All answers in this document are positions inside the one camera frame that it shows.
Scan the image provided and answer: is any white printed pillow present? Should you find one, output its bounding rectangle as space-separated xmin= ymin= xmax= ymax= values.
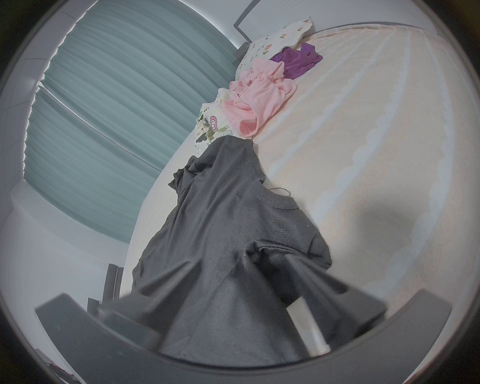
xmin=236 ymin=17 xmax=314 ymax=77

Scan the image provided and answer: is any white printed garment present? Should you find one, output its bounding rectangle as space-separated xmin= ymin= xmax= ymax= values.
xmin=193 ymin=88 xmax=241 ymax=154

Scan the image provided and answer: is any black padded seat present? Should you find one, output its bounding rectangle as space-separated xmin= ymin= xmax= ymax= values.
xmin=87 ymin=263 xmax=125 ymax=314

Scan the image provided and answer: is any grey bedside table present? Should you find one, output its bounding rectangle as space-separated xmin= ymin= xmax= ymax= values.
xmin=232 ymin=41 xmax=250 ymax=63

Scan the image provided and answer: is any blue-green curtain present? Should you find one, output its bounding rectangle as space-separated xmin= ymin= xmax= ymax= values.
xmin=40 ymin=0 xmax=245 ymax=170
xmin=22 ymin=85 xmax=166 ymax=245

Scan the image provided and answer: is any pink garment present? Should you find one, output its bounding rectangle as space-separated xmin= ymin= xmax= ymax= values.
xmin=223 ymin=58 xmax=298 ymax=139

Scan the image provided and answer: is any black polo shirt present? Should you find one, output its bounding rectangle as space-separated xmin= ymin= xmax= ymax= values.
xmin=131 ymin=136 xmax=332 ymax=366

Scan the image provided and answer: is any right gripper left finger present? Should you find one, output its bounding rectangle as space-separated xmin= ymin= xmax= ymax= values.
xmin=98 ymin=262 xmax=204 ymax=333

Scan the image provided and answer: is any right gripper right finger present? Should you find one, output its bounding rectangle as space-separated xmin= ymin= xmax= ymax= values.
xmin=287 ymin=257 xmax=388 ymax=349

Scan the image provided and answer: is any purple garment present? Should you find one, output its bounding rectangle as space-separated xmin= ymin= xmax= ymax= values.
xmin=269 ymin=42 xmax=323 ymax=80

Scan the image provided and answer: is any bed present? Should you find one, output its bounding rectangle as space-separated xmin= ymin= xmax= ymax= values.
xmin=122 ymin=0 xmax=479 ymax=355

